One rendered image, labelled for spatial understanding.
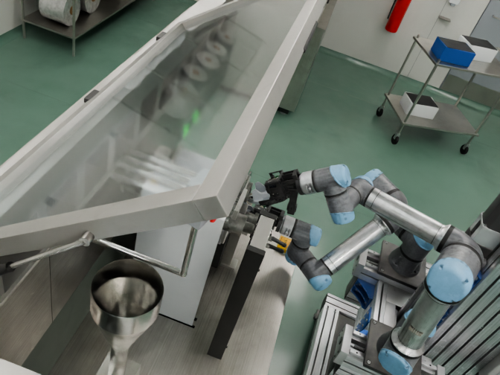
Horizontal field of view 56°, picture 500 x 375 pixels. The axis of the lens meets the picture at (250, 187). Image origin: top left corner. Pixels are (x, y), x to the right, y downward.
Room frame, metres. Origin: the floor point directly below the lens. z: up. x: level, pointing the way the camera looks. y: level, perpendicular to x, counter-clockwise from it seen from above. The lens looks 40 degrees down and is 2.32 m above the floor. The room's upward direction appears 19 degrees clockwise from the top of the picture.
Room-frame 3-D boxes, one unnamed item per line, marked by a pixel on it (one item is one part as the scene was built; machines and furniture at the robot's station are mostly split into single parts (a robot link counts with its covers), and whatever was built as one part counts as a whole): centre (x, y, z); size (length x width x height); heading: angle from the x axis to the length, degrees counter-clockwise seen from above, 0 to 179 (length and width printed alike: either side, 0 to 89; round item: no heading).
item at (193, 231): (0.71, 0.09, 1.51); 0.02 x 0.02 x 0.20
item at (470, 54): (4.49, -1.52, 0.51); 0.91 x 0.58 x 1.02; 109
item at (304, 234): (1.30, -0.26, 1.11); 0.11 x 0.08 x 0.09; 87
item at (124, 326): (0.54, 0.16, 1.50); 0.14 x 0.14 x 0.06
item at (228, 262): (1.22, -0.02, 1.05); 0.06 x 0.05 x 0.31; 87
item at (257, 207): (1.31, -0.10, 1.12); 0.12 x 0.08 x 0.09; 87
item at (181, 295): (0.93, 0.19, 1.17); 0.34 x 0.05 x 0.54; 87
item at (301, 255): (1.29, -0.27, 1.01); 0.11 x 0.08 x 0.11; 43
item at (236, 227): (1.00, 0.01, 1.33); 0.06 x 0.06 x 0.06; 87
